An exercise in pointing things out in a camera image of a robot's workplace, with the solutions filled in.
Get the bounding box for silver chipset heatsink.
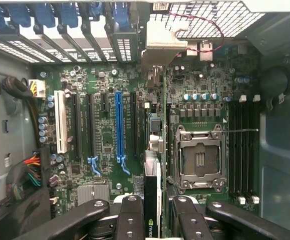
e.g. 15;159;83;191
77;184;110;204

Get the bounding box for metal CPU socket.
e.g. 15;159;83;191
174;123;228;195

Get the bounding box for RAM slot black latches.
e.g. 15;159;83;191
243;99;251;198
228;99;237;198

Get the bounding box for RAM slot white latches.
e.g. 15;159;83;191
250;94;260;204
236;94;247;205

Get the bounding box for long black expansion slot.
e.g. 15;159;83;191
130;91;140;157
86;93;102;176
71;92;83;161

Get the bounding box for blue expansion slot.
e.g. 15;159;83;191
114;91;131;176

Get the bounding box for green motherboard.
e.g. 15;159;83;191
31;42;263;223

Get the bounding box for open black PC case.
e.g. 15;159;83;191
0;0;290;240

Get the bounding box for socket locking lever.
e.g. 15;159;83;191
219;128;260;133

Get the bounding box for short black expansion slot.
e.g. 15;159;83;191
100;93;110;112

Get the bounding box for white expansion slot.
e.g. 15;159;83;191
54;89;68;155

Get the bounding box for white power connector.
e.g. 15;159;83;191
28;79;46;99

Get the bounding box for coloured wire bundle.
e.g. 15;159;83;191
6;149;43;201

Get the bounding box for black sleeved power cable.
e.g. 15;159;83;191
1;76;42;151

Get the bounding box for thin red black wire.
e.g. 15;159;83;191
168;9;226;55

